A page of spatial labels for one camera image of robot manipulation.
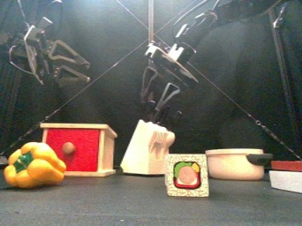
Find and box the light wooden knife block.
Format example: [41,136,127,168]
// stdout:
[119,118,177,176]

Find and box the wooden drawer box red front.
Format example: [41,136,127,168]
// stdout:
[39,122,118,177]

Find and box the toy sushi roll tile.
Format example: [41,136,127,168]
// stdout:
[165,153,212,198]

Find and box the yellow toy bell pepper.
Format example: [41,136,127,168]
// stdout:
[3,141,67,190]

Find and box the red and white box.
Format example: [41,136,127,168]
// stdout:
[268,160,302,194]

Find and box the black handled toy knife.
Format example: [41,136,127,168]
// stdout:
[157,105,174,124]
[172,110,185,124]

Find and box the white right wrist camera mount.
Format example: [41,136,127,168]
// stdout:
[145,42,186,62]

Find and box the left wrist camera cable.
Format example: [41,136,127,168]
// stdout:
[7,43,46,86]

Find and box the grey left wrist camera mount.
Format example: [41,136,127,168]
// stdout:
[23,16,54,41]

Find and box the metal frame post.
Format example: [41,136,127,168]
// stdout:
[147,0,156,46]

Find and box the cream pot with black handle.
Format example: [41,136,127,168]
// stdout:
[205,147,274,181]

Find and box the thin metal frame rod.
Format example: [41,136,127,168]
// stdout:
[268,8,297,152]

